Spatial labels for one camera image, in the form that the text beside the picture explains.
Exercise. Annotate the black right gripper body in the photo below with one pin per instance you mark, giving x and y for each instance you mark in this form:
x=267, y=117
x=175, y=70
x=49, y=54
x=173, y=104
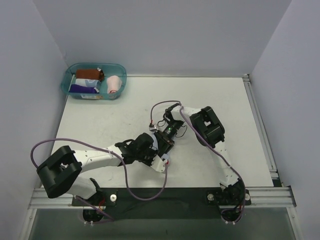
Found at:
x=164, y=139

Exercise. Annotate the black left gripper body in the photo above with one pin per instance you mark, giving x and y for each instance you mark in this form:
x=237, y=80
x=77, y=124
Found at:
x=149, y=155

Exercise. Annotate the light blue towel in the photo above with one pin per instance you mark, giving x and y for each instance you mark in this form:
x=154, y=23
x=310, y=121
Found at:
x=155, y=146

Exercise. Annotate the pink striped towel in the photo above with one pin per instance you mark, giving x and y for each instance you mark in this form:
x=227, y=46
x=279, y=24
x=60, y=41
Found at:
x=114, y=83

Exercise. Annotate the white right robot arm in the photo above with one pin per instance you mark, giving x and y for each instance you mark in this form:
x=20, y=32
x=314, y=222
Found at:
x=210, y=133

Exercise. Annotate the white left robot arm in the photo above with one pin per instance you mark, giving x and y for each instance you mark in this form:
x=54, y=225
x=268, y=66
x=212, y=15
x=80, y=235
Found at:
x=60, y=173

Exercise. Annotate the white blue rolled towel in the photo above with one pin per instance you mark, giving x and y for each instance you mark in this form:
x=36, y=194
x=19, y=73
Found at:
x=88, y=83

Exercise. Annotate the teal plastic bin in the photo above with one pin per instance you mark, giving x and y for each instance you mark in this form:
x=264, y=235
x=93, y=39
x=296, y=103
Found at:
x=109, y=69

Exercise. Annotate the brown rolled towel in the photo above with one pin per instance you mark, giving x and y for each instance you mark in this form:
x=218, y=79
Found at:
x=90, y=74

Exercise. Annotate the purple rolled towel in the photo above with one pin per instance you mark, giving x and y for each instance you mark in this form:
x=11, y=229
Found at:
x=74, y=88

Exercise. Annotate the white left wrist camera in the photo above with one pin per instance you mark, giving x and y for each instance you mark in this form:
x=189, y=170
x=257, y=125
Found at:
x=159, y=163

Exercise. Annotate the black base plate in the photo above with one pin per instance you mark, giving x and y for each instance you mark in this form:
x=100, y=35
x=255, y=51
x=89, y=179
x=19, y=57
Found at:
x=193, y=203

